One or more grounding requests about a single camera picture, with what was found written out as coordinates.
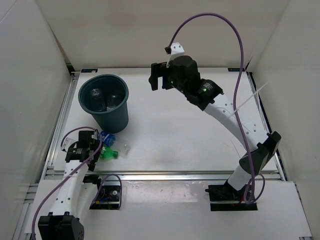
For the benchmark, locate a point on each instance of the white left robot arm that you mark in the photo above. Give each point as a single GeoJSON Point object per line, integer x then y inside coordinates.
{"type": "Point", "coordinates": [70, 187]}

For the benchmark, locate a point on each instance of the green plastic bottle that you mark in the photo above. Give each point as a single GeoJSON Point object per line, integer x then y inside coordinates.
{"type": "Point", "coordinates": [107, 153]}

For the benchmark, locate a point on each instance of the dark green plastic bin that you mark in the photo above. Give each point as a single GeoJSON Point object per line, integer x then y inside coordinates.
{"type": "Point", "coordinates": [105, 98]}

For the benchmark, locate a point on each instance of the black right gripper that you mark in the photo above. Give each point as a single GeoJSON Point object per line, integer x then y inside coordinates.
{"type": "Point", "coordinates": [158, 70]}

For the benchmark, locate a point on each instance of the aluminium table edge rail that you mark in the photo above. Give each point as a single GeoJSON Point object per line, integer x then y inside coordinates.
{"type": "Point", "coordinates": [165, 176]}

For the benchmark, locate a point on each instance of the white zip tie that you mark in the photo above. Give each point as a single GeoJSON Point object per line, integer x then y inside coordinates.
{"type": "Point", "coordinates": [253, 95]}

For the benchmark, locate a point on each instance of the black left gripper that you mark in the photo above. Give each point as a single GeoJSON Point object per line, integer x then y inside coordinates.
{"type": "Point", "coordinates": [92, 164]}

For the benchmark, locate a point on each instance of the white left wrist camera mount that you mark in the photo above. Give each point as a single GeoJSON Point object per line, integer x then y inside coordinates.
{"type": "Point", "coordinates": [67, 143]}

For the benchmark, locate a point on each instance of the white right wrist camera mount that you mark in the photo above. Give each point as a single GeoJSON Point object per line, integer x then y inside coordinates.
{"type": "Point", "coordinates": [173, 51]}

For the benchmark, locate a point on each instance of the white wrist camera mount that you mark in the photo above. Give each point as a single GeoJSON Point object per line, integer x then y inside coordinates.
{"type": "Point", "coordinates": [173, 51]}
{"type": "Point", "coordinates": [67, 143]}

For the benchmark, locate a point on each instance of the clear crushed plastic bottle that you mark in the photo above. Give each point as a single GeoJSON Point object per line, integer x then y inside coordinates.
{"type": "Point", "coordinates": [121, 146]}

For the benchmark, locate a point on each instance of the bottle with blue label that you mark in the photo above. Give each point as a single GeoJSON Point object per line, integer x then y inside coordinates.
{"type": "Point", "coordinates": [108, 138]}

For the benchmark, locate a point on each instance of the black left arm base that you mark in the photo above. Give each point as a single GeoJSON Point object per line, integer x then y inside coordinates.
{"type": "Point", "coordinates": [109, 197]}

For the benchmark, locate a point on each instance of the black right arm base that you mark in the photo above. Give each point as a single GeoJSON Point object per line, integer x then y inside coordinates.
{"type": "Point", "coordinates": [223, 199]}

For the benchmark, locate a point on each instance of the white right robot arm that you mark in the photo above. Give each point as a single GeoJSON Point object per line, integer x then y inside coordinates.
{"type": "Point", "coordinates": [260, 145]}

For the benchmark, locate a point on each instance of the dark bottle in bin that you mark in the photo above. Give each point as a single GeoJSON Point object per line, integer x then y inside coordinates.
{"type": "Point", "coordinates": [113, 100]}
{"type": "Point", "coordinates": [97, 100]}

